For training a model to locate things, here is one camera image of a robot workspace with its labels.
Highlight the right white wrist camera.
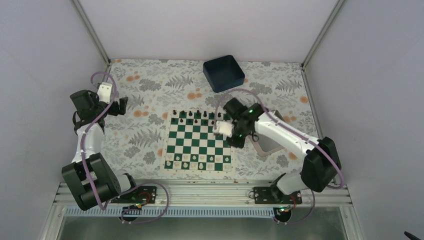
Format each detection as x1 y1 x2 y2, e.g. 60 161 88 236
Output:
212 120 234 138

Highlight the dark blue square bin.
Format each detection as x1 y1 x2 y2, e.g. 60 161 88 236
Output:
203 55 246 93

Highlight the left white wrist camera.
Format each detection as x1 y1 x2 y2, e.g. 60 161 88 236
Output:
97 82 113 104

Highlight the aluminium rail frame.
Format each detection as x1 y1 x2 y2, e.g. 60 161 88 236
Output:
41 180 363 240

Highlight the metal tray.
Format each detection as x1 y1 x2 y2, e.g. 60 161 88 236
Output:
250 110 288 158

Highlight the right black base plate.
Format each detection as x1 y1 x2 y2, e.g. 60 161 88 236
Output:
252 186 303 205

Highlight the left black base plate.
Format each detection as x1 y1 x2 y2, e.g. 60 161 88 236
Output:
111 185 157 205

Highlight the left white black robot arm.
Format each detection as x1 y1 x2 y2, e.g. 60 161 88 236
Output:
61 85 140 211

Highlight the green white chess board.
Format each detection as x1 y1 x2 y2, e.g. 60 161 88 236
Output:
160 109 236 176

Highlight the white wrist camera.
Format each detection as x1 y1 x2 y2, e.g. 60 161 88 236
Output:
97 82 113 104
212 120 234 138

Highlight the floral patterned table mat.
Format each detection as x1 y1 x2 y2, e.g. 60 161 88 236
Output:
101 59 319 180

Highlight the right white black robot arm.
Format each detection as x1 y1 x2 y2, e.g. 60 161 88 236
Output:
213 98 341 204

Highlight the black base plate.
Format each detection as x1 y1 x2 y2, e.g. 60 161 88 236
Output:
252 186 303 205
111 185 157 205

